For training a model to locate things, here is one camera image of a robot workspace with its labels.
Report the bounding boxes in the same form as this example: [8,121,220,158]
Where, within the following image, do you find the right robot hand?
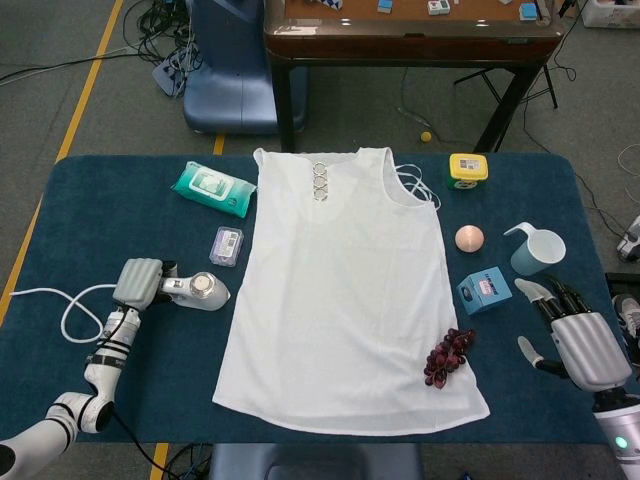
[513,274,634,394]

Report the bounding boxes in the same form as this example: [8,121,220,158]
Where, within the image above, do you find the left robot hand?
[110,256,179,312]

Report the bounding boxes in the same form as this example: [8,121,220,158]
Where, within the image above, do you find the silver handheld steamer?
[158,269,232,312]

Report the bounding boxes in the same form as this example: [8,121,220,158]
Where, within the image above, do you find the dark blue table cloth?
[0,152,640,445]

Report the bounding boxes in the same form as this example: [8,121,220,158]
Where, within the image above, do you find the clear purple plastic box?
[208,225,246,269]

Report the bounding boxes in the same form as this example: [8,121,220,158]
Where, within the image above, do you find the green wet wipes pack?
[169,160,259,220]

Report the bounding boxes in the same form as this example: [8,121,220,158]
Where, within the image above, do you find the blue cardboard box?
[455,267,515,317]

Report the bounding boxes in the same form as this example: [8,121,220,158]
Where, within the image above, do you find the purple grape bunch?
[423,327,476,389]

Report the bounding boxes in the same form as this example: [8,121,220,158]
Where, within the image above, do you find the white sleeveless top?
[210,145,492,435]

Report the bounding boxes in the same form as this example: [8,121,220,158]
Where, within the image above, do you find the white power strip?
[151,49,194,96]

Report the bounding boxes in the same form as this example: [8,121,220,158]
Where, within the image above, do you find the green jar yellow lid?
[446,152,491,193]

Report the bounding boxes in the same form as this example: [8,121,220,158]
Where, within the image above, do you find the blue robot chassis cover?
[207,442,424,480]

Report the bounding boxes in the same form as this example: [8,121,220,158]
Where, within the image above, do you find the white storage box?
[579,0,640,29]

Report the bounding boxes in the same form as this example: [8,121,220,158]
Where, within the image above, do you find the brown mahjong table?
[263,0,565,154]

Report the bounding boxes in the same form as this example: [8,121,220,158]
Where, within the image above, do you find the white power cord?
[9,283,119,344]

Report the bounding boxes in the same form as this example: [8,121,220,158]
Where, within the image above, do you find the blue plastic handled cup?
[502,221,567,278]

